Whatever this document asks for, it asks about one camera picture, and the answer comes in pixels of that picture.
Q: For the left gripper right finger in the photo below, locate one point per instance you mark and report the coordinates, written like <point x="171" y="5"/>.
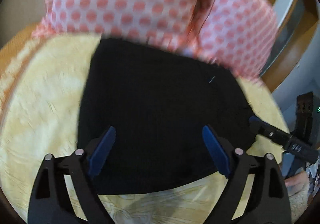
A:
<point x="268" y="200"/>

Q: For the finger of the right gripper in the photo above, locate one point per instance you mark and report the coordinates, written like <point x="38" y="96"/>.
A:
<point x="276" y="135"/>

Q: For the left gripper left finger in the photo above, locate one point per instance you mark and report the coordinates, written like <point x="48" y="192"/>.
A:
<point x="50" y="202"/>

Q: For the black pants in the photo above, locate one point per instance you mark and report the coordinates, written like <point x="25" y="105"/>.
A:
<point x="158" y="104"/>

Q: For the beige fuzzy sleeve forearm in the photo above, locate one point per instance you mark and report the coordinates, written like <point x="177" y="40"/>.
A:
<point x="300" y="201"/>

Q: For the person's right hand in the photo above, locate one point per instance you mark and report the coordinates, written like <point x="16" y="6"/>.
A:
<point x="296" y="183"/>

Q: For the right pink polka-dot pillow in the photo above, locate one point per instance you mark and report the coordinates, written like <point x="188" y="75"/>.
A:
<point x="236" y="34"/>

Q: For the pink polka-dot pillow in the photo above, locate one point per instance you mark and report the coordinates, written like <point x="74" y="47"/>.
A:
<point x="165" y="23"/>
<point x="236" y="34"/>

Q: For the cream patterned bed cover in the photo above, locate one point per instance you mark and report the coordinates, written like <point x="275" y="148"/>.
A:
<point x="41" y="88"/>

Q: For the left pink polka-dot pillow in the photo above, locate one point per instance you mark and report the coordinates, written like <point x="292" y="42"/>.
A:
<point x="165" y="23"/>

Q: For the wooden door frame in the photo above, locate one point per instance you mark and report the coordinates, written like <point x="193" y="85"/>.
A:
<point x="297" y="23"/>

